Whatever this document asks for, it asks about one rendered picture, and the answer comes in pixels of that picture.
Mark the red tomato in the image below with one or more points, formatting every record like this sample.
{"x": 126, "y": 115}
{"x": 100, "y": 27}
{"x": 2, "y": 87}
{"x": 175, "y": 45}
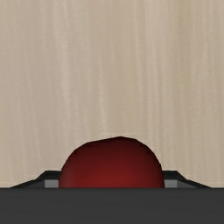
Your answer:
{"x": 112, "y": 166}

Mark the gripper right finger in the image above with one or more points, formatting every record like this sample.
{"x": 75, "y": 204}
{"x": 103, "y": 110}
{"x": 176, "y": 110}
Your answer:
{"x": 175, "y": 178}

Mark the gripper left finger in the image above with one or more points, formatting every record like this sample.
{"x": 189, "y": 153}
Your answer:
{"x": 48, "y": 178}

